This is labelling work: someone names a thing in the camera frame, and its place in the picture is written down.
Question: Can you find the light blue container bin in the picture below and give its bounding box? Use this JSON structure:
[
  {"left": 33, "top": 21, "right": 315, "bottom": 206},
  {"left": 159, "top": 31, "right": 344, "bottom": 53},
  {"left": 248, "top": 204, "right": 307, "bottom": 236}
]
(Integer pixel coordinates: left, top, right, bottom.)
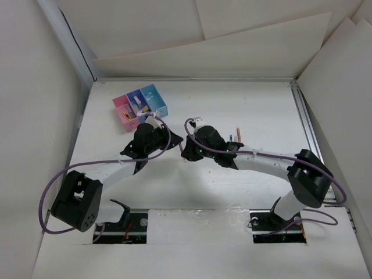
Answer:
[{"left": 140, "top": 84, "right": 168, "bottom": 117}]

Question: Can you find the light blue pen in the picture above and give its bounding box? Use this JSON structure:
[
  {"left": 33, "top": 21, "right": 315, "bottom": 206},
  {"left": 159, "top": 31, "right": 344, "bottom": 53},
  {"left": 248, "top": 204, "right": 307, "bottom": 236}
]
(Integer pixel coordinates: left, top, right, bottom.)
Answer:
[{"left": 125, "top": 103, "right": 132, "bottom": 114}]

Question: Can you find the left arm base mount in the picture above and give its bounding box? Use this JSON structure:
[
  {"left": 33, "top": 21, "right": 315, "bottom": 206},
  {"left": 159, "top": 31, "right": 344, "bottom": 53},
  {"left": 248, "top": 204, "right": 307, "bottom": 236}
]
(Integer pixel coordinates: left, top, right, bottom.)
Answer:
[{"left": 92, "top": 199, "right": 149, "bottom": 245}]

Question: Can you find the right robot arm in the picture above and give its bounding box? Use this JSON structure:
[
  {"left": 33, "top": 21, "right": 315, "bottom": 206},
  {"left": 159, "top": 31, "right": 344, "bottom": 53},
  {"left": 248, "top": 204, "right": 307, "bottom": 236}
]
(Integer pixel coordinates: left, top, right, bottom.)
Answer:
[{"left": 181, "top": 121, "right": 333, "bottom": 234}]

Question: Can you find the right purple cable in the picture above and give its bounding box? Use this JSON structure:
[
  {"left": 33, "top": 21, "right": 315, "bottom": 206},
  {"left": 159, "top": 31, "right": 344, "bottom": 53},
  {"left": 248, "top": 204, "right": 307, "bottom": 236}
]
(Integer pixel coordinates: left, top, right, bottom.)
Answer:
[{"left": 184, "top": 117, "right": 348, "bottom": 236}]

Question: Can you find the orange highlighter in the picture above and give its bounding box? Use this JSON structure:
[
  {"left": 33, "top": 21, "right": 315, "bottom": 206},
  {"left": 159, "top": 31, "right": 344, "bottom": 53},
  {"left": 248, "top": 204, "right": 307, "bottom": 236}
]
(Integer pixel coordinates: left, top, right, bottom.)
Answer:
[{"left": 236, "top": 127, "right": 242, "bottom": 143}]

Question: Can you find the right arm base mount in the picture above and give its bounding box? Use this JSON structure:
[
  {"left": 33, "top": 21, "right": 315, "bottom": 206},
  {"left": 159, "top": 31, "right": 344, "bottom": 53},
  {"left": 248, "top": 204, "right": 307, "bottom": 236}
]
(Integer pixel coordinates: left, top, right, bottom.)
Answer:
[{"left": 246, "top": 199, "right": 307, "bottom": 244}]

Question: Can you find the white sleeved eraser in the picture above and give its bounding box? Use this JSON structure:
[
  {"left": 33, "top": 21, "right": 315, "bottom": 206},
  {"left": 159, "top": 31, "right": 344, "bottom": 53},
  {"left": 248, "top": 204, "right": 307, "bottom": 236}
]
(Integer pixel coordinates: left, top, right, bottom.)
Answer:
[{"left": 134, "top": 96, "right": 141, "bottom": 106}]

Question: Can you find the pink container bin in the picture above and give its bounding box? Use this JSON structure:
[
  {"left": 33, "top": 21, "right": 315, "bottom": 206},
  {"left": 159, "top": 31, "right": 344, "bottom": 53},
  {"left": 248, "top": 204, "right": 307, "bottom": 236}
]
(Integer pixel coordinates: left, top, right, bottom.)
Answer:
[{"left": 112, "top": 94, "right": 140, "bottom": 131}]

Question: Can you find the dark blue container bin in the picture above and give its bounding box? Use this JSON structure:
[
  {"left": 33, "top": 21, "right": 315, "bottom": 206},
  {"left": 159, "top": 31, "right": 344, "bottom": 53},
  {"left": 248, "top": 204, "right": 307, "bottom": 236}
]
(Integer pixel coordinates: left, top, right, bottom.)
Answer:
[{"left": 127, "top": 89, "right": 151, "bottom": 117}]

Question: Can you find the yellow utility knife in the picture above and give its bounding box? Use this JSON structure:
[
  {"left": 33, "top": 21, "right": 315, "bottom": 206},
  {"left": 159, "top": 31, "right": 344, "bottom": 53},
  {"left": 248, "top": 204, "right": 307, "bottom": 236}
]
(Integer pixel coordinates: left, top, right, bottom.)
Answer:
[{"left": 123, "top": 112, "right": 132, "bottom": 121}]

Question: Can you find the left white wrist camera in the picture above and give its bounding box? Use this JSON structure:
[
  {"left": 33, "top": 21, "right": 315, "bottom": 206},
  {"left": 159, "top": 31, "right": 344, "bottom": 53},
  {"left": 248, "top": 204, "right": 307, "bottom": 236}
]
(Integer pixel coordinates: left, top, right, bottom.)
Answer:
[{"left": 145, "top": 110, "right": 163, "bottom": 128}]

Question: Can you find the right aluminium rail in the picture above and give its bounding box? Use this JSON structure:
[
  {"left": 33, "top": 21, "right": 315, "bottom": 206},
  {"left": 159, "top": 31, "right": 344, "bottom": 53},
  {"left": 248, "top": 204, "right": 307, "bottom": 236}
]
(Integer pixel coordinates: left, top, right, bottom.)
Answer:
[{"left": 289, "top": 81, "right": 324, "bottom": 162}]

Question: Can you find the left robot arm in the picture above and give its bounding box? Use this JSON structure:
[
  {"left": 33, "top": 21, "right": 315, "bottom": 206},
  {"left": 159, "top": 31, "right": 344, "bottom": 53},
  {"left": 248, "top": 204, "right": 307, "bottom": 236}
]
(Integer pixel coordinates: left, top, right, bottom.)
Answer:
[{"left": 51, "top": 123, "right": 183, "bottom": 232}]

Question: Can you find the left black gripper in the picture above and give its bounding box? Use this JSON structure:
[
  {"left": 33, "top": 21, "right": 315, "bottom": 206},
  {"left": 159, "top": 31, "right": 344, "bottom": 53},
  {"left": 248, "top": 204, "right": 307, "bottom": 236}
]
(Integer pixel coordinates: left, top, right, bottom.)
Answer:
[{"left": 145, "top": 124, "right": 181, "bottom": 155}]

